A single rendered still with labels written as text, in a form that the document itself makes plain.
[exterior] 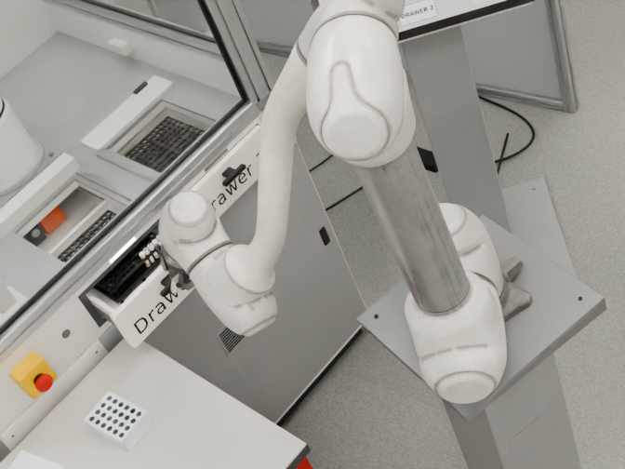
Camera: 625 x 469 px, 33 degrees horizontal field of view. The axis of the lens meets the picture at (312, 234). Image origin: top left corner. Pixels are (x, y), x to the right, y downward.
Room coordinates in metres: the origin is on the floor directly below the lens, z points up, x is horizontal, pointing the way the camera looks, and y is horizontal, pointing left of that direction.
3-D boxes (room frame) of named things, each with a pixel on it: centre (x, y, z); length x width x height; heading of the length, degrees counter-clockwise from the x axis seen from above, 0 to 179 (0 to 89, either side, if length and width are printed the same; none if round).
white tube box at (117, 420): (1.51, 0.54, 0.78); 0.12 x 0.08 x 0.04; 37
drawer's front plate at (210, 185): (1.99, 0.13, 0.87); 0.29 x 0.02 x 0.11; 121
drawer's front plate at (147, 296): (1.73, 0.34, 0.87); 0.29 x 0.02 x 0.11; 121
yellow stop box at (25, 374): (1.64, 0.67, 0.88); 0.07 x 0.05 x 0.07; 121
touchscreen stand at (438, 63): (2.21, -0.48, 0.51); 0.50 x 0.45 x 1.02; 167
